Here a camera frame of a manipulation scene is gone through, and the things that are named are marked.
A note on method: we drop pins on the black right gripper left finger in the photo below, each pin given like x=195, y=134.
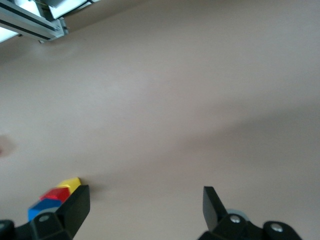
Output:
x=72, y=215

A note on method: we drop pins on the red cube block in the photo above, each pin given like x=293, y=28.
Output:
x=56, y=193

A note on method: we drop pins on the blue cube block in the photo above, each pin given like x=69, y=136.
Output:
x=40, y=208

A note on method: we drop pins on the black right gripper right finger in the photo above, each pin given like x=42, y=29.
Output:
x=215, y=215

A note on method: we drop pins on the yellow cube block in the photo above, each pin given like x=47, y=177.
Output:
x=71, y=183

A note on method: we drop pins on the aluminium frame corner profile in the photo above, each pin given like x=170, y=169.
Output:
x=32, y=26

